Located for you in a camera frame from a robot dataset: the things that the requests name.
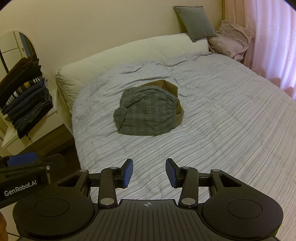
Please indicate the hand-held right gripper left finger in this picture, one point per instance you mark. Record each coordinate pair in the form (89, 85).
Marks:
(129, 172)

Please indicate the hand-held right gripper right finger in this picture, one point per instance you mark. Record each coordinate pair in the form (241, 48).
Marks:
(170, 172)

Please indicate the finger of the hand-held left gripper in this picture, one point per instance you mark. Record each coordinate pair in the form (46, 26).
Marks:
(22, 159)

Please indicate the grey plaid garment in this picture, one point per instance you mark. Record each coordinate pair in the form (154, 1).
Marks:
(148, 111)

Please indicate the brown garment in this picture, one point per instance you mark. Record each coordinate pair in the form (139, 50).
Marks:
(172, 89)

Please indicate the stack of dark folded clothes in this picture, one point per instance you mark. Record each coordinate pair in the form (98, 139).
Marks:
(25, 97)

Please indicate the white dresser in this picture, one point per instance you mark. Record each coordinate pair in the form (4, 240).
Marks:
(44, 129)

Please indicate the white bed with striped cover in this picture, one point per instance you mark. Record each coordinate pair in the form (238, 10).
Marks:
(231, 127)

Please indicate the crumpled pink blanket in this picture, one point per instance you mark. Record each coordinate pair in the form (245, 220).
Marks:
(231, 39)

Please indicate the grey cushion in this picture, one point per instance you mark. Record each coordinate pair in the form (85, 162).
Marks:
(196, 20)

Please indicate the pink curtain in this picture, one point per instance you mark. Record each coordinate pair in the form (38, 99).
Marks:
(272, 41)

